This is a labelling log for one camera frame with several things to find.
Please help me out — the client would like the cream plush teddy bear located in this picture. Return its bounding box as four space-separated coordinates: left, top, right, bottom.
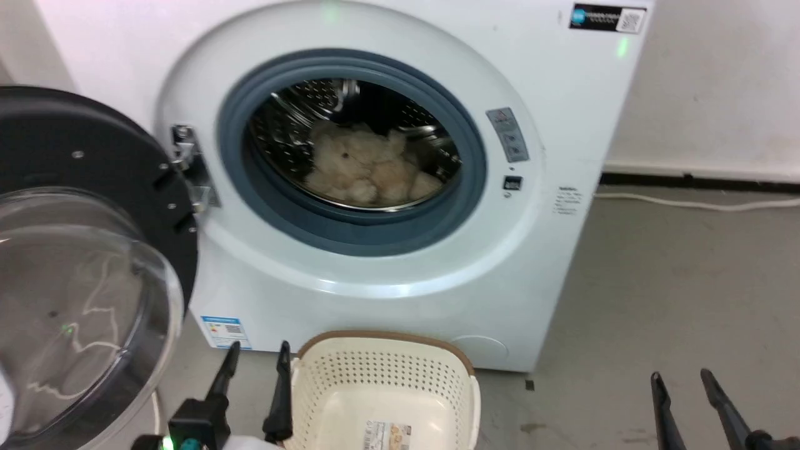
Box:
304 121 444 204

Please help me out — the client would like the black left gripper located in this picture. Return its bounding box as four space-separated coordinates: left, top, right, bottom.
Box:
131 341 294 450

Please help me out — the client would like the black round washer door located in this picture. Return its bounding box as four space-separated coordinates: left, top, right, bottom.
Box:
0 86 199 450

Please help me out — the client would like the cream perforated laundry basket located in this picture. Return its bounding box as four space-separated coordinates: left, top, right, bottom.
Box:
282 331 482 450

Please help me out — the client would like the white power cable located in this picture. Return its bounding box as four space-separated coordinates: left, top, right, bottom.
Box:
592 192 800 212

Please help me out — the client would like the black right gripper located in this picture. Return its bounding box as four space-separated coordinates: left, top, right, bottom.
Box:
651 368 800 450

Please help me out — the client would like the white front-load washing machine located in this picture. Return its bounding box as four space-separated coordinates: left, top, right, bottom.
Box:
34 0 657 374

